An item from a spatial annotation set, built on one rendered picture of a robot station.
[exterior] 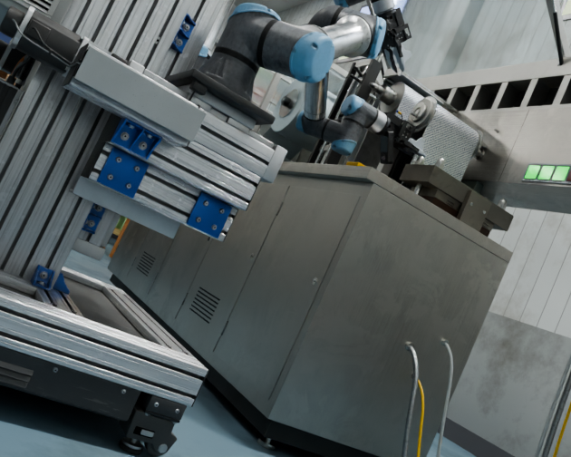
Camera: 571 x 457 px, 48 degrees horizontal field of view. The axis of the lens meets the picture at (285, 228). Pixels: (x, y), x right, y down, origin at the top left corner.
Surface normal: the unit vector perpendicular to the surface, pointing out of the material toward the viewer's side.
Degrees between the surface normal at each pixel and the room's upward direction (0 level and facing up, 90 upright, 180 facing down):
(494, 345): 90
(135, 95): 90
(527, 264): 90
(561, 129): 90
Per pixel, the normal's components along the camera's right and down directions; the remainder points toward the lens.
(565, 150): -0.80, -0.41
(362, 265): 0.44, 0.12
